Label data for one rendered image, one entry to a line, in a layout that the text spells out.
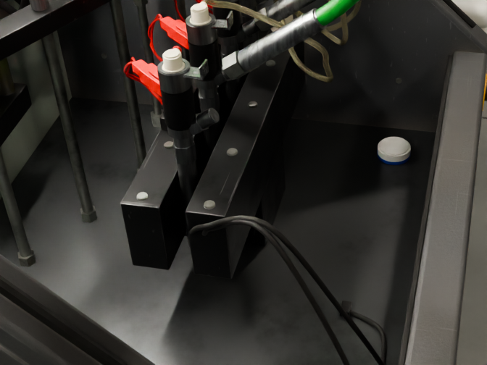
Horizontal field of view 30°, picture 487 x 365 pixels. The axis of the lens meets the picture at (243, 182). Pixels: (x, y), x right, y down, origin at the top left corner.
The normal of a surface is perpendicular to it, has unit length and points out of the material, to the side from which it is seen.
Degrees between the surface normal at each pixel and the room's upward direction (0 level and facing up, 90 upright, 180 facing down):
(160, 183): 0
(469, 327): 0
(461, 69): 0
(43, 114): 90
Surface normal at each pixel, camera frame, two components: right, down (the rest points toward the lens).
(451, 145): -0.07, -0.77
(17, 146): 0.96, 0.11
